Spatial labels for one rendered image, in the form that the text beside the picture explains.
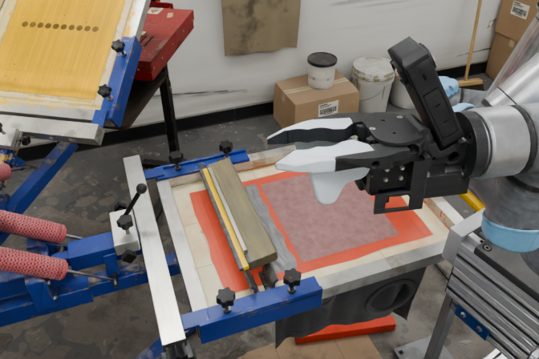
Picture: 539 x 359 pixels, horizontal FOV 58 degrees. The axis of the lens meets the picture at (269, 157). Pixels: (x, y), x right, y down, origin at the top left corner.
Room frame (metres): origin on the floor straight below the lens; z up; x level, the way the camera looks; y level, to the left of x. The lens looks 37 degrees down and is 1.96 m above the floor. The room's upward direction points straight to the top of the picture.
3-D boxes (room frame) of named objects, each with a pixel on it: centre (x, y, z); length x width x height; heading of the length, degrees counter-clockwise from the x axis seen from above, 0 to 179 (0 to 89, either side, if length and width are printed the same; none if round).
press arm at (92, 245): (0.86, 0.42, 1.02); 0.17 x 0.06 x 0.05; 110
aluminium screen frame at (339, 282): (1.06, -0.11, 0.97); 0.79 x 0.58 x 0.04; 110
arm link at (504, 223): (0.46, -0.30, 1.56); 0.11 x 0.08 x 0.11; 10
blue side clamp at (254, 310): (0.71, 0.02, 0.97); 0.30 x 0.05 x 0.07; 110
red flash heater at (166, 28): (2.09, 0.64, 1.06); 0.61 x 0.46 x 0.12; 170
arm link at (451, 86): (1.16, -0.47, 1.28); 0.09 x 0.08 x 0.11; 74
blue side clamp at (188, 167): (1.23, 0.21, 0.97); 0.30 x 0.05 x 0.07; 110
